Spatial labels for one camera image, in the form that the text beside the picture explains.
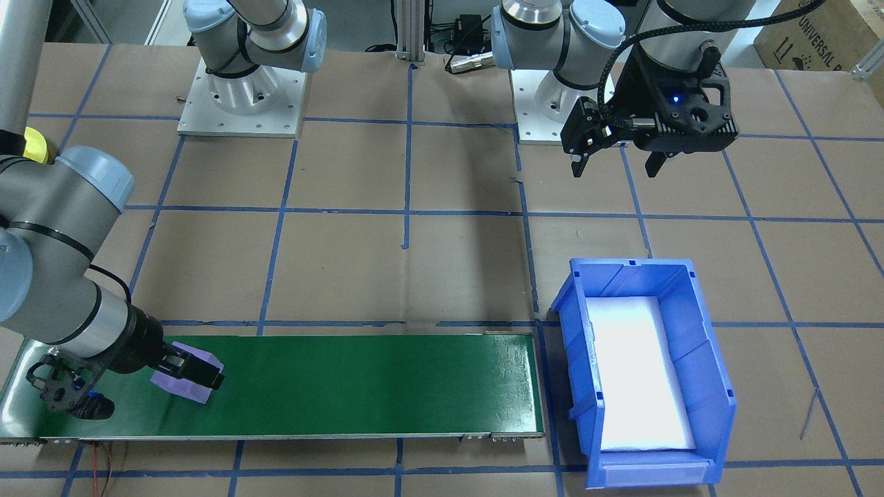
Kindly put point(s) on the purple foam block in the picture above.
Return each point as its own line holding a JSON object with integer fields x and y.
{"x": 179, "y": 393}

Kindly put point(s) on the silver cylindrical connector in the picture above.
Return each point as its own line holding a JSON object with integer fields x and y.
{"x": 469, "y": 62}

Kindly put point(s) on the black electronics box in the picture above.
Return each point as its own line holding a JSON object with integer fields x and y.
{"x": 468, "y": 27}

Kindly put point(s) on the brown cardboard box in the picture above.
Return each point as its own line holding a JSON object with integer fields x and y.
{"x": 829, "y": 34}

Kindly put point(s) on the green conveyor belt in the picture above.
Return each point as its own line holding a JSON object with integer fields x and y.
{"x": 380, "y": 386}

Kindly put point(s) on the white foam pad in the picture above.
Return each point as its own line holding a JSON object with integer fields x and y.
{"x": 642, "y": 373}

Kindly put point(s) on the blue plastic storage bin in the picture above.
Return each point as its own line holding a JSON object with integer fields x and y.
{"x": 711, "y": 386}

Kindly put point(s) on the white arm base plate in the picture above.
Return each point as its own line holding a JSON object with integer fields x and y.
{"x": 207, "y": 128}
{"x": 601, "y": 134}

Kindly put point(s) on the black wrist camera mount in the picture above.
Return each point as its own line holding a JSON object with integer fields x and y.
{"x": 65, "y": 390}
{"x": 697, "y": 128}

